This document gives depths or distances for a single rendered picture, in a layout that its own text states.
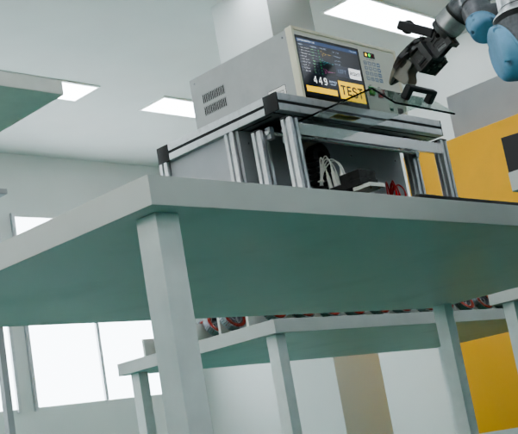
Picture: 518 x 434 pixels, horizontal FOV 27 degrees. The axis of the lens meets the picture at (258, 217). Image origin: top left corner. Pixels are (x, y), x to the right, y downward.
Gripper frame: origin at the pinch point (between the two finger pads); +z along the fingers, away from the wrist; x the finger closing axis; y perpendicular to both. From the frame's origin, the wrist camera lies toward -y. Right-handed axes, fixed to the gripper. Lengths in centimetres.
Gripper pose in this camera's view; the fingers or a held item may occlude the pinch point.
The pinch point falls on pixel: (391, 78)
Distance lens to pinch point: 287.4
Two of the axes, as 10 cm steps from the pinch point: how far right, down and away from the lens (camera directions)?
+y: 4.5, 7.6, -4.7
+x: 6.9, 0.3, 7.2
